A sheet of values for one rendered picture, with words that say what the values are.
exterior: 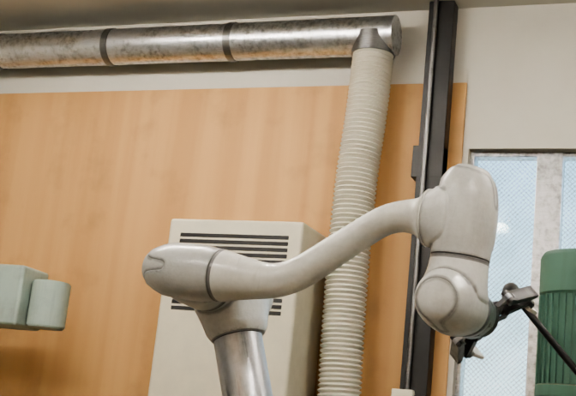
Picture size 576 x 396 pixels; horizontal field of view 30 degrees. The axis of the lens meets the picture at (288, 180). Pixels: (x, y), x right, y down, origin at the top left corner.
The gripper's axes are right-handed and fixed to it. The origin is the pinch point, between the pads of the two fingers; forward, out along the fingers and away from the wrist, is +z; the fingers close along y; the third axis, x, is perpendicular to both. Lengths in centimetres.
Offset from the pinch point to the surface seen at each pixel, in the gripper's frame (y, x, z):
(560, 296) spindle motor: 11.6, 2.3, 16.2
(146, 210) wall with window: -98, 169, 141
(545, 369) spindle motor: -0.5, -7.0, 17.7
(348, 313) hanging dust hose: -54, 76, 134
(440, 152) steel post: 5, 104, 145
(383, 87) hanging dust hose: 5, 135, 138
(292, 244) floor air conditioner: -53, 103, 120
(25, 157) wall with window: -128, 226, 135
